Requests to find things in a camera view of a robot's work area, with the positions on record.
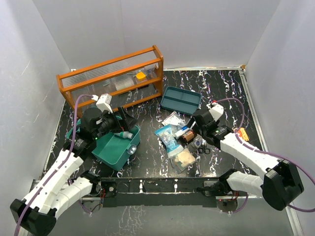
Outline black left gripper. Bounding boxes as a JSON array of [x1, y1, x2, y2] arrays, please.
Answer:
[[93, 106, 138, 140]]

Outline white green-labelled bottle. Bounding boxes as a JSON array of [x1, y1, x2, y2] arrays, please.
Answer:
[[114, 131, 133, 139]]

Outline brown medicine bottle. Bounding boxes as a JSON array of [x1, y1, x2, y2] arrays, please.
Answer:
[[180, 130, 195, 144]]

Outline blue cotton swab packet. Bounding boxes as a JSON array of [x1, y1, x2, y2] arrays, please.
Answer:
[[155, 124, 184, 158]]

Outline clear bag cotton balls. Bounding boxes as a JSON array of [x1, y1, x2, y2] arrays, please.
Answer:
[[171, 148, 196, 174]]

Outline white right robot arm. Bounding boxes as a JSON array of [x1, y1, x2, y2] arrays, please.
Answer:
[[188, 108, 304, 211]]

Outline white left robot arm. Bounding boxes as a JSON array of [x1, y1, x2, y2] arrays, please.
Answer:
[[10, 107, 137, 236]]

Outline teal medicine kit box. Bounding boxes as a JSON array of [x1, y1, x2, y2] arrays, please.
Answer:
[[66, 120, 140, 171]]

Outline white blue ointment tube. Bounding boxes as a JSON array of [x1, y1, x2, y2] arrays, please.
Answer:
[[174, 126, 190, 139]]

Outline small tape roll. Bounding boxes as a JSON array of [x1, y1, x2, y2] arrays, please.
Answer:
[[193, 138, 203, 148]]

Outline clear bag of gauze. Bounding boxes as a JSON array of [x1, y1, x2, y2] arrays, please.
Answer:
[[162, 111, 186, 128]]

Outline dark teal divider tray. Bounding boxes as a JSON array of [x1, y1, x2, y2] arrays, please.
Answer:
[[160, 86, 202, 115]]

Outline black small scissors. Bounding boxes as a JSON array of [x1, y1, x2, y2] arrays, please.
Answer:
[[198, 144, 211, 154]]

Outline orange wooden shelf rack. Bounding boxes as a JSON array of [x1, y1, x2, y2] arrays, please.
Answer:
[[56, 45, 164, 115]]

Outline orange block on shelf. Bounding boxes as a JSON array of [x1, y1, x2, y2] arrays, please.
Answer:
[[136, 71, 147, 81]]

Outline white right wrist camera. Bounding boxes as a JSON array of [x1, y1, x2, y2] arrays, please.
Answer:
[[206, 101, 224, 121]]

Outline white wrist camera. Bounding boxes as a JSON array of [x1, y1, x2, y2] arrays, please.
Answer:
[[92, 93, 113, 114], [206, 101, 224, 121]]

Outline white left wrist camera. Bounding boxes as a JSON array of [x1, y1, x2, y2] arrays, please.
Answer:
[[92, 93, 113, 114]]

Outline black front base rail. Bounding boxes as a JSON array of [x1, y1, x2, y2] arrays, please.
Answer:
[[73, 172, 249, 208]]

